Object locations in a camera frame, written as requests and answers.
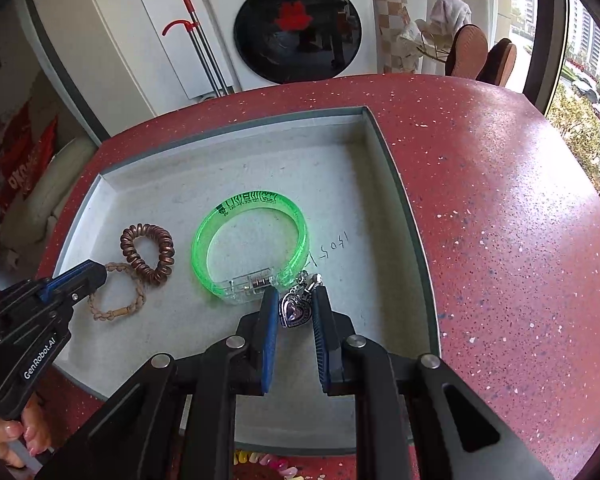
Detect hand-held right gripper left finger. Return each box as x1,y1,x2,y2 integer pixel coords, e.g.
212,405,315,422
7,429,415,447
35,287,281,480

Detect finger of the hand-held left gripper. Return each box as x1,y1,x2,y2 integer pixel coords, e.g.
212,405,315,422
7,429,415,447
37,260,109,305
47,279,107,332

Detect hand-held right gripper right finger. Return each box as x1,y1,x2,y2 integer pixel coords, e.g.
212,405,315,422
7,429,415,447
311,285,556,480

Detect beige braided hair tie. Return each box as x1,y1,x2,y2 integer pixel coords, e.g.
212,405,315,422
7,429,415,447
87,261,147,322

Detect silver purple heart charm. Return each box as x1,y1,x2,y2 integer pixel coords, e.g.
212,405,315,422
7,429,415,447
278,270,323,330

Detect pink yellow spiral bracelet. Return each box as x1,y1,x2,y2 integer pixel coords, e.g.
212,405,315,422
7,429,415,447
232,450,301,479

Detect grey shallow tray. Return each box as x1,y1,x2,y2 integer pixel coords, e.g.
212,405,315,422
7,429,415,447
52,106,441,453

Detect person's left hand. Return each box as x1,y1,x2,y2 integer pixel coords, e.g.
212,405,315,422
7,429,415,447
0,392,53,469

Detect cream sofa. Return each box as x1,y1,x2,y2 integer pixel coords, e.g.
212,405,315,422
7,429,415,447
2,135,98,256

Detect red cushion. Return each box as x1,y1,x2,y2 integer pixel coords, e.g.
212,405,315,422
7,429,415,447
0,102,61,211

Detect white cabinet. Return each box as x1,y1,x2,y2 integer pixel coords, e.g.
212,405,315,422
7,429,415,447
27,0,241,126

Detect white washing machine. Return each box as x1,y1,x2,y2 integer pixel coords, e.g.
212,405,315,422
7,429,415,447
195,0,381,93

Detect white drying rack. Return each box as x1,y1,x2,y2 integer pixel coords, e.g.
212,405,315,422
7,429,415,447
397,19,453,63

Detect brown soled shoe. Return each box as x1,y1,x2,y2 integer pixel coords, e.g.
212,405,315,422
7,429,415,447
445,25,488,81
477,37,518,87

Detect beige checkered cloth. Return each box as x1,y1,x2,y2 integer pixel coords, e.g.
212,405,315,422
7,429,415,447
369,0,421,75

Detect white towel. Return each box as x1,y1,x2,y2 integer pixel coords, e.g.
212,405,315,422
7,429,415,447
430,0,473,36

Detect brown spiral hair tie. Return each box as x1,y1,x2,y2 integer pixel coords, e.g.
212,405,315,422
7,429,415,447
120,223,176,283

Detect green translucent bracelet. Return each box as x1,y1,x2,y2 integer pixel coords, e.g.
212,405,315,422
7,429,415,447
191,187,308,306

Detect red handled mop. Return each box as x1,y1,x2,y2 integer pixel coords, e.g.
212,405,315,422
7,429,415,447
161,0,236,98

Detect dark window frame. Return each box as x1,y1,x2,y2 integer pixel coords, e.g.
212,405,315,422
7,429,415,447
522,0,568,116

